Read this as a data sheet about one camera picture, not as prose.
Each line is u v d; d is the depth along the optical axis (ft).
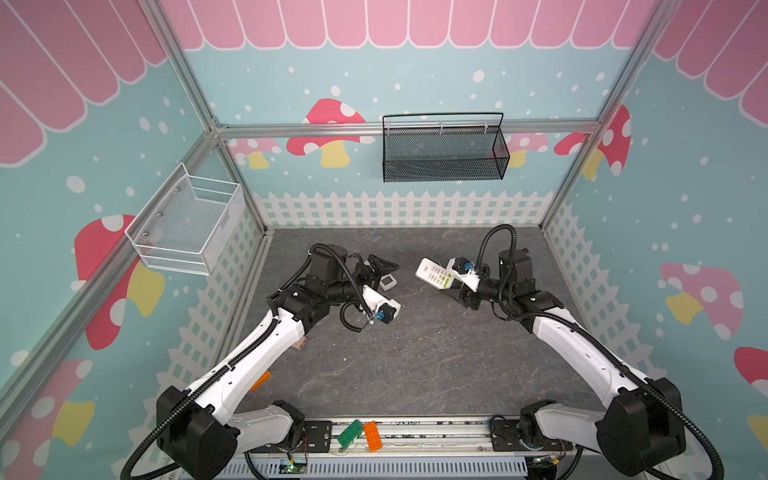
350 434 2.43
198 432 1.23
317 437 2.45
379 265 2.12
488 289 2.25
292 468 2.38
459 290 2.29
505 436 2.42
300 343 2.88
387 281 3.37
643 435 1.31
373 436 2.43
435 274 2.54
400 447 2.43
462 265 2.13
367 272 2.11
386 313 1.97
